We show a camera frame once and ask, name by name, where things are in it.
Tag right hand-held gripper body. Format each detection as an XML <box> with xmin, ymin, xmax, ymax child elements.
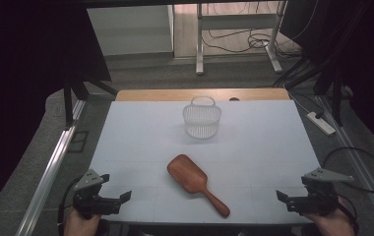
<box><xmin>286</xmin><ymin>167</ymin><xmax>355</xmax><ymax>216</ymax></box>

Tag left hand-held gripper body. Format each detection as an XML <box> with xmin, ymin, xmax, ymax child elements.
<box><xmin>72</xmin><ymin>168</ymin><xmax>123</xmax><ymax>219</ymax></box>

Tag wooden hairbrush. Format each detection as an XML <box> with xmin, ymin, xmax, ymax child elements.
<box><xmin>166</xmin><ymin>153</ymin><xmax>231</xmax><ymax>218</ymax></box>

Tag white plastic mesh basket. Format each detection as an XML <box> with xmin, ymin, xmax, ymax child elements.
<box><xmin>182</xmin><ymin>95</ymin><xmax>222</xmax><ymax>140</ymax></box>

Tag person's left hand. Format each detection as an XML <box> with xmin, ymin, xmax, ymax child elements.
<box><xmin>64</xmin><ymin>206</ymin><xmax>102</xmax><ymax>236</ymax></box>

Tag person's right hand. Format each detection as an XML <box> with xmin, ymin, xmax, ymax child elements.
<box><xmin>301</xmin><ymin>196</ymin><xmax>356</xmax><ymax>236</ymax></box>

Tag dark floor outlet cover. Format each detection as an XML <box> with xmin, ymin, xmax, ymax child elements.
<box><xmin>66</xmin><ymin>130</ymin><xmax>90</xmax><ymax>153</ymax></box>

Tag pale table mat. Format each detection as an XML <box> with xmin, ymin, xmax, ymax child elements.
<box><xmin>89</xmin><ymin>99</ymin><xmax>322</xmax><ymax>226</ymax></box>

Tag white power strip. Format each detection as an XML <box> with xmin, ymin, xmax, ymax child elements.
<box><xmin>306</xmin><ymin>111</ymin><xmax>337</xmax><ymax>137</ymax></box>

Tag black metal stand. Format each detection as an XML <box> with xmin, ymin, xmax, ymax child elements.
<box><xmin>62</xmin><ymin>77</ymin><xmax>119</xmax><ymax>130</ymax></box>
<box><xmin>273</xmin><ymin>57</ymin><xmax>351</xmax><ymax>128</ymax></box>

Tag left hand-held gripper black cable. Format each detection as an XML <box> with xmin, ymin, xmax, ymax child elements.
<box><xmin>56</xmin><ymin>176</ymin><xmax>82</xmax><ymax>236</ymax></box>

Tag hand-held gripper black cable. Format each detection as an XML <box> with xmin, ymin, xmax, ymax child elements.
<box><xmin>337</xmin><ymin>196</ymin><xmax>360</xmax><ymax>235</ymax></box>
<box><xmin>56</xmin><ymin>176</ymin><xmax>82</xmax><ymax>236</ymax></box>

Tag right hand-held gripper black cable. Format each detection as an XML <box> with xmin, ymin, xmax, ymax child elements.
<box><xmin>337</xmin><ymin>196</ymin><xmax>360</xmax><ymax>235</ymax></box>

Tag aluminium rail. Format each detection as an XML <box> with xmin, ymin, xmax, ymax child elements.
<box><xmin>316</xmin><ymin>94</ymin><xmax>374</xmax><ymax>234</ymax></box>
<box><xmin>15</xmin><ymin>99</ymin><xmax>87</xmax><ymax>236</ymax></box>

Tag tangled black floor cables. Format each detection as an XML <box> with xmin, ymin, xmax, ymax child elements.
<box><xmin>204</xmin><ymin>29</ymin><xmax>294</xmax><ymax>55</ymax></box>

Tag white metal desk frame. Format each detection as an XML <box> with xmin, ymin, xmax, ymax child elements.
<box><xmin>194</xmin><ymin>0</ymin><xmax>288</xmax><ymax>76</ymax></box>

